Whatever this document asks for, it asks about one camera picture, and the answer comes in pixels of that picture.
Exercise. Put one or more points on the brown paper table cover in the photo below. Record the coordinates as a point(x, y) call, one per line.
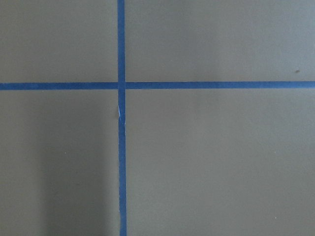
point(200, 162)

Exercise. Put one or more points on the vertical blue tape strip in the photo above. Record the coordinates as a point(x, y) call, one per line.
point(122, 116)

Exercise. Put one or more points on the horizontal blue tape strip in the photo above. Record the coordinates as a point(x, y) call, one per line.
point(159, 85)

